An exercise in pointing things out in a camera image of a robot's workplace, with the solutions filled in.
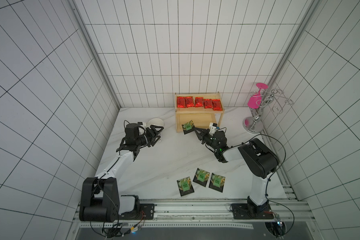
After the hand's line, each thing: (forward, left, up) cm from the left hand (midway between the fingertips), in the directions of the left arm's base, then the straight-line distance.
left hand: (161, 133), depth 84 cm
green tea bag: (+10, -16, -5) cm, 19 cm away
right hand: (+5, -15, -3) cm, 16 cm away
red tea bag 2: (+19, -28, +6) cm, 34 cm away
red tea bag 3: (+20, -22, +6) cm, 31 cm away
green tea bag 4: (-22, -32, -16) cm, 42 cm away
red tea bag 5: (+20, -11, +5) cm, 24 cm away
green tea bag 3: (-19, -23, -16) cm, 34 cm away
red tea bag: (+18, -33, +6) cm, 38 cm away
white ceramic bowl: (+18, +7, -11) cm, 22 cm away
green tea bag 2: (-24, -14, -17) cm, 33 cm away
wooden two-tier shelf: (+17, -25, +3) cm, 30 cm away
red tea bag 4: (+20, -16, +6) cm, 27 cm away
